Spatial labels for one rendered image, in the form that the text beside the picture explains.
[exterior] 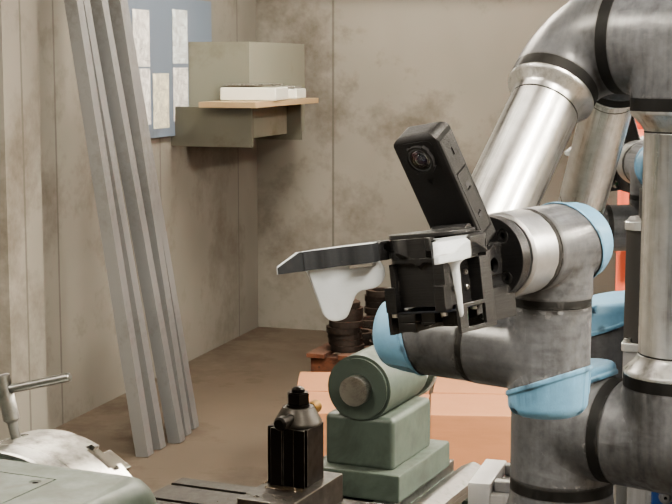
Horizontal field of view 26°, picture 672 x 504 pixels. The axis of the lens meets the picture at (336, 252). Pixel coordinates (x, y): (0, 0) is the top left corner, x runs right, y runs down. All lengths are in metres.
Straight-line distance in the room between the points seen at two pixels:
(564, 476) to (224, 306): 7.49
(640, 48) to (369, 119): 7.78
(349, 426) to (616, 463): 1.42
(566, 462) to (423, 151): 0.55
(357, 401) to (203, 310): 5.87
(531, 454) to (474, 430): 3.87
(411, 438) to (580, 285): 1.73
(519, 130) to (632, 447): 0.35
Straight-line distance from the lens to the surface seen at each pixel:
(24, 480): 1.71
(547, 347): 1.31
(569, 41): 1.55
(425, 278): 1.16
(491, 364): 1.34
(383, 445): 2.93
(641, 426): 1.56
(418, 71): 9.18
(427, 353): 1.38
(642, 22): 1.52
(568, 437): 1.60
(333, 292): 1.17
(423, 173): 1.19
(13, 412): 1.98
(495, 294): 1.22
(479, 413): 5.52
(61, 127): 7.04
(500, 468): 2.24
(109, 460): 1.96
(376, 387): 2.90
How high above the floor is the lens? 1.72
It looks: 7 degrees down
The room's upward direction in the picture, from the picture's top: straight up
